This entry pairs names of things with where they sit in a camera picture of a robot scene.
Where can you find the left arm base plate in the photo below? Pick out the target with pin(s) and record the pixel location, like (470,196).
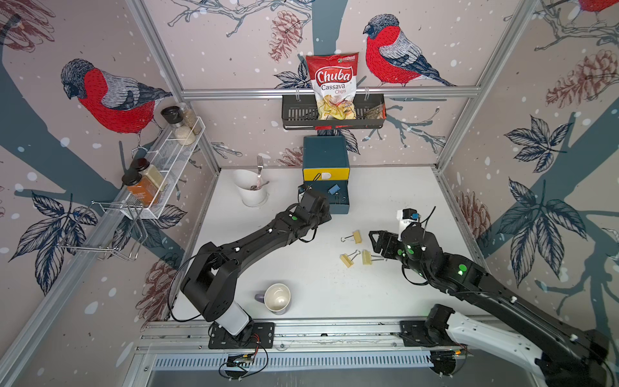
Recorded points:
(254,335)

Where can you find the yellow top drawer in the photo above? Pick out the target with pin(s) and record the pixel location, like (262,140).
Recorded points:
(326,174)

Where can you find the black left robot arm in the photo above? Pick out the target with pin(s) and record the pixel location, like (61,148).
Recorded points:
(210,282)

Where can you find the beige spice jar black lid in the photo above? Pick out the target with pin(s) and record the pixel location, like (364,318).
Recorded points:
(148,170)

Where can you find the white and purple mug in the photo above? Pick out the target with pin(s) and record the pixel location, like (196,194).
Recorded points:
(276,298)

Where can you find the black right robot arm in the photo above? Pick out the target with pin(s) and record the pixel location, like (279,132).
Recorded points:
(559,354)

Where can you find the small electronics board with wires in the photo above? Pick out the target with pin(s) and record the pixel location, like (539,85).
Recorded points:
(239,367)

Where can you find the clear spice jar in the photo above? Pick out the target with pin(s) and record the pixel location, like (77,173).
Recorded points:
(190,118)

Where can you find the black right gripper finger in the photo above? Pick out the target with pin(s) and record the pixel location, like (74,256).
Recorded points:
(379,251)
(378,237)

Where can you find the teal mini drawer cabinet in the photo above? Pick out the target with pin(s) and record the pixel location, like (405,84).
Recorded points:
(325,152)

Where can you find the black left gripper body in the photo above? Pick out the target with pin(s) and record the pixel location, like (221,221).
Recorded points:
(323,216)

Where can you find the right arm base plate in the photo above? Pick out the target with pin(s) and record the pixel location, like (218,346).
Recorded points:
(417,333)

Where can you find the black wire wall basket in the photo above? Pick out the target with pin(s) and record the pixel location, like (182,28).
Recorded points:
(301,113)

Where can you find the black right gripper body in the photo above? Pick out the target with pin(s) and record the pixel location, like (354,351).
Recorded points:
(403,255)

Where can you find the white wire spice rack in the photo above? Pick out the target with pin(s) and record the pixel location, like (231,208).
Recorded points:
(170,158)

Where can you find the teal drawer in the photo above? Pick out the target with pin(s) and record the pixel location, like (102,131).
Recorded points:
(339,203)

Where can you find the white utensil cup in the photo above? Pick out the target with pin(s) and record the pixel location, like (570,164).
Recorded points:
(249,186)

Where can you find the white spice jar black lid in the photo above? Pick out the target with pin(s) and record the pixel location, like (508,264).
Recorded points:
(182,133)

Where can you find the blue binder clip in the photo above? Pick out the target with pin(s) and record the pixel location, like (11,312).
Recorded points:
(334,189)

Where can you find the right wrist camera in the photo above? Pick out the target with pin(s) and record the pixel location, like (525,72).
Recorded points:
(405,218)

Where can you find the metal fork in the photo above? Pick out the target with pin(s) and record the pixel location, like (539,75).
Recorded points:
(260,168)

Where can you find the metal wire rack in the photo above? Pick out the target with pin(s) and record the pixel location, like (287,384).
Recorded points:
(119,231)

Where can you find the orange spice jar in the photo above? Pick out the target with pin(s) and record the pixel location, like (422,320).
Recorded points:
(140,187)

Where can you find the red cassava chips bag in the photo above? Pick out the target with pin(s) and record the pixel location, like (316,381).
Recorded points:
(333,80)

